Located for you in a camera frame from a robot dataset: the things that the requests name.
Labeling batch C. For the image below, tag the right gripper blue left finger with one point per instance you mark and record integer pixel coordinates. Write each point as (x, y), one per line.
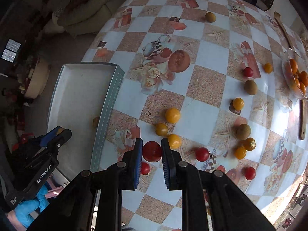
(132, 170)

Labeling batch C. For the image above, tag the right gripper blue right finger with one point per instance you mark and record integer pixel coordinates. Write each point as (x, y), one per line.
(171, 171)

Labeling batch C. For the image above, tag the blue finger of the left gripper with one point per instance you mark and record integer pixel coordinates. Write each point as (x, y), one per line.
(59, 140)
(50, 135)

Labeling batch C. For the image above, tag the large red tomato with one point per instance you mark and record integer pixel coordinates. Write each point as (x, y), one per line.
(152, 151)

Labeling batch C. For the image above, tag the green-orange tomato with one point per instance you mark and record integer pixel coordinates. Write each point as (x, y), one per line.
(249, 144)

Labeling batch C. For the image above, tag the blue gloved left hand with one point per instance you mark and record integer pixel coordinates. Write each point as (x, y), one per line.
(25, 208)

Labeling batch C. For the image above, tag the small red cherry tomato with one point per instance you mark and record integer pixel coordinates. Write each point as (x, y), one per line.
(145, 168)

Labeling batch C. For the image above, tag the yellow tomato near gripper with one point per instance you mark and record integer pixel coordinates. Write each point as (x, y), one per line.
(174, 141)

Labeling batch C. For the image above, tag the white shallow tray box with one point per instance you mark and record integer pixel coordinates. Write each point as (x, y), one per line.
(82, 92)

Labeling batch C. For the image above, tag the orange yellow cherry tomato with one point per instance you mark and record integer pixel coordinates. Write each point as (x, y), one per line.
(240, 152)

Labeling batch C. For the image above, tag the brown longan fruit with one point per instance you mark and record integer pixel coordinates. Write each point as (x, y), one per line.
(243, 132)

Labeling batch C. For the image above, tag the red tomato lower right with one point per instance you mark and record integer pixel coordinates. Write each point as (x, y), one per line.
(250, 173)

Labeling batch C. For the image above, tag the yellow tomato on square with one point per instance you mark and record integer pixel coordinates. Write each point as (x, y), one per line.
(238, 104)

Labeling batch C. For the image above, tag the brown kiwi-like fruit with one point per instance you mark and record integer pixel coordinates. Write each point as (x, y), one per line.
(251, 87)

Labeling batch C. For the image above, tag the red tomato far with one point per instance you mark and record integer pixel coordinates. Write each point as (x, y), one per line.
(248, 72)

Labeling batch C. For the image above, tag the small orange tomato far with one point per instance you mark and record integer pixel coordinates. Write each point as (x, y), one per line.
(268, 68)

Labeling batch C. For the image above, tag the green sofa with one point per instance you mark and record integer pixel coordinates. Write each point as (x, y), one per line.
(79, 17)

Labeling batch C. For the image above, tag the far olive round fruit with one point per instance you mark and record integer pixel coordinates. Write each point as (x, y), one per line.
(210, 17)

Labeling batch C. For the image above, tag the glass fruit bowl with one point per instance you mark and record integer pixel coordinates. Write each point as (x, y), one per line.
(297, 88)

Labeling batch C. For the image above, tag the orange mandarin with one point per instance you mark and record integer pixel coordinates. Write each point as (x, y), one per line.
(303, 77)
(293, 65)

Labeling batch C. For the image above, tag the wooden spatula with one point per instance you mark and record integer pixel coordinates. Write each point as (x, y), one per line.
(277, 17)

